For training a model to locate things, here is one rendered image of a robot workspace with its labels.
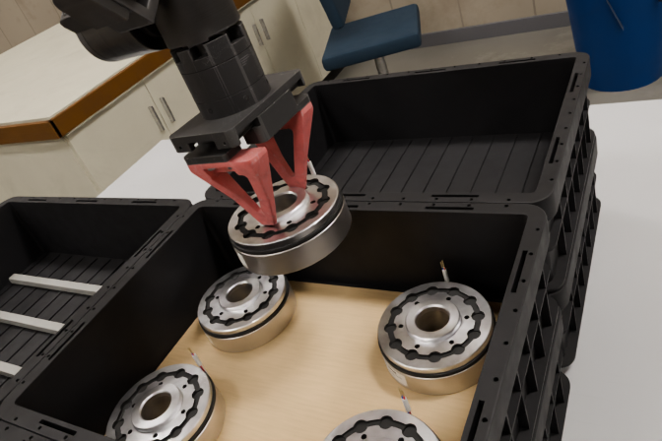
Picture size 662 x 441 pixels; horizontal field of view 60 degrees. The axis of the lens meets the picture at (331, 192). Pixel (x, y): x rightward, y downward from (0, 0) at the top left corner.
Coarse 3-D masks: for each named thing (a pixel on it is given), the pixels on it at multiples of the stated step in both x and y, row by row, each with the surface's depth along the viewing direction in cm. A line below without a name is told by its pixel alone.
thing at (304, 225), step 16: (320, 176) 51; (320, 192) 49; (336, 192) 48; (240, 208) 51; (304, 208) 47; (320, 208) 47; (336, 208) 47; (240, 224) 49; (256, 224) 48; (288, 224) 46; (304, 224) 45; (320, 224) 45; (240, 240) 46; (256, 240) 46; (272, 240) 45; (288, 240) 45
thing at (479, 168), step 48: (336, 96) 86; (384, 96) 83; (432, 96) 79; (480, 96) 76; (528, 96) 73; (288, 144) 81; (336, 144) 91; (384, 144) 86; (432, 144) 82; (480, 144) 78; (528, 144) 74; (576, 144) 63; (432, 192) 72; (480, 192) 69; (528, 192) 66; (576, 192) 64
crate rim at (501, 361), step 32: (544, 224) 46; (544, 256) 45; (512, 288) 41; (96, 320) 55; (512, 320) 39; (64, 352) 52; (512, 352) 37; (32, 384) 50; (480, 384) 35; (512, 384) 37; (0, 416) 47; (32, 416) 46
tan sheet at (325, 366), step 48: (336, 288) 62; (192, 336) 64; (288, 336) 59; (336, 336) 57; (240, 384) 55; (288, 384) 54; (336, 384) 52; (384, 384) 50; (240, 432) 51; (288, 432) 49
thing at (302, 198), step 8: (280, 192) 50; (288, 192) 50; (296, 192) 49; (304, 192) 49; (280, 200) 50; (304, 200) 48; (288, 208) 47; (296, 208) 47; (280, 216) 47; (288, 216) 47
